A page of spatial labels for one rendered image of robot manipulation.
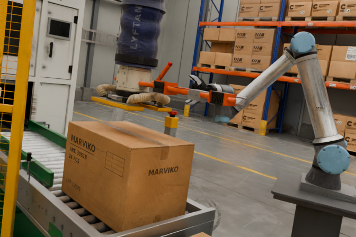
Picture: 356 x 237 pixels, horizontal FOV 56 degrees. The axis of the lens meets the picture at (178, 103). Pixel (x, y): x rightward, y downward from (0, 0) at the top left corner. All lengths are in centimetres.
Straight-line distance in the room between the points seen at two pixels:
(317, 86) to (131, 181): 103
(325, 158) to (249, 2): 840
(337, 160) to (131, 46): 115
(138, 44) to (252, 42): 805
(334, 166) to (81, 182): 127
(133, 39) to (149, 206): 81
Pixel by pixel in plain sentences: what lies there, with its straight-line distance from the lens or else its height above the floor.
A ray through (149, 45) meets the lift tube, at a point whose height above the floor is 142.
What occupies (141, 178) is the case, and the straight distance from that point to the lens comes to 156.
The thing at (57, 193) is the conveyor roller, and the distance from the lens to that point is 206.
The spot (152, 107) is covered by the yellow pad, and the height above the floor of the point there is 110.
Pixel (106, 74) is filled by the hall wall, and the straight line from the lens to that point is 1208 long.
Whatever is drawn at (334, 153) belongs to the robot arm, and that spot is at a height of 101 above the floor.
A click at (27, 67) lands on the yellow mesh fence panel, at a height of 122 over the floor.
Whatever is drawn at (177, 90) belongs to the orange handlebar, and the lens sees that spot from 152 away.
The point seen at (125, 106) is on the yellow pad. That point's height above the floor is 111.
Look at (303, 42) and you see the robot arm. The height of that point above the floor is 154.
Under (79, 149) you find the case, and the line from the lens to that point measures 187.
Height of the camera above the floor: 129
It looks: 5 degrees down
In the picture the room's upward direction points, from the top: 8 degrees clockwise
